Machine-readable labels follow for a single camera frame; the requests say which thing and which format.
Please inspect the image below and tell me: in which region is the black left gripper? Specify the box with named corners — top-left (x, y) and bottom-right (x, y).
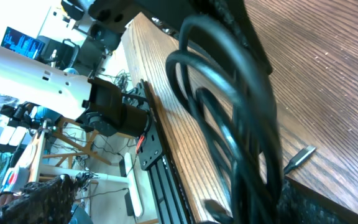
top-left (88, 0), bottom-right (198, 34)

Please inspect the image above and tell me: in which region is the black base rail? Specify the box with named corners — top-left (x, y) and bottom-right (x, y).
top-left (137, 80), bottom-right (196, 224)

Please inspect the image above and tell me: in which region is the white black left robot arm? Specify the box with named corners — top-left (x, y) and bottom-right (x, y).
top-left (0, 0), bottom-right (272, 136)

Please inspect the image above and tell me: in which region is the wooden easel stand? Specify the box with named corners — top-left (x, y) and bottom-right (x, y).
top-left (28, 117), bottom-right (111, 182)

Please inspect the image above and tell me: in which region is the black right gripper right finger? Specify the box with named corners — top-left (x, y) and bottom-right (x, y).
top-left (277, 178), bottom-right (358, 224)

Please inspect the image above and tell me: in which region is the computer monitor with blue screen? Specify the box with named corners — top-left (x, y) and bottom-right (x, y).
top-left (1, 27), bottom-right (45, 59)

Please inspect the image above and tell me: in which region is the black USB cable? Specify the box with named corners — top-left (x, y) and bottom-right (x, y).
top-left (165, 14), bottom-right (317, 224)

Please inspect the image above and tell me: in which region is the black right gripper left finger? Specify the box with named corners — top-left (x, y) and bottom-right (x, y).
top-left (0, 174), bottom-right (80, 224)

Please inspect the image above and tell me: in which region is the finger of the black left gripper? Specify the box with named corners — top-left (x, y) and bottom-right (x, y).
top-left (194, 0), bottom-right (273, 75)

